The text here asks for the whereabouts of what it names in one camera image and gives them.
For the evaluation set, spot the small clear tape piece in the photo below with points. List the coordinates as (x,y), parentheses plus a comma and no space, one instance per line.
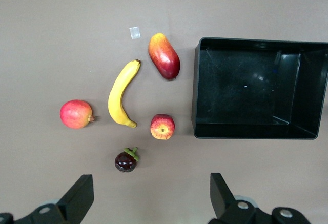
(135,32)

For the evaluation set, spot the black rectangular plastic box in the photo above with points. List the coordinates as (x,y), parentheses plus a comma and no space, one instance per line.
(243,88)

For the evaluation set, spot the dark purple mangosteen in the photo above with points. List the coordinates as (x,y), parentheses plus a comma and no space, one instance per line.
(125,161)

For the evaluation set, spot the yellow banana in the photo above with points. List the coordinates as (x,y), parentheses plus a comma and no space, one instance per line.
(119,96)

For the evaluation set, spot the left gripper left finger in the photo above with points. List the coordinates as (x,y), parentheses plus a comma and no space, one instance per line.
(79,198)

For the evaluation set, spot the red yellow apple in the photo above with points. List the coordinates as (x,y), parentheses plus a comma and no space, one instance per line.
(162,127)

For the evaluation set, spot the red apple on right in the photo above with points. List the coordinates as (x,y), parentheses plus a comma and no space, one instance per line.
(75,114)

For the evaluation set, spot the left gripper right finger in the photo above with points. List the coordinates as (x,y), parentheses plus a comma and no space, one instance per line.
(225,203)

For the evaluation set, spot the red yellow mango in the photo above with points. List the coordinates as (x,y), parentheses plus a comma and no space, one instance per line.
(165,57)

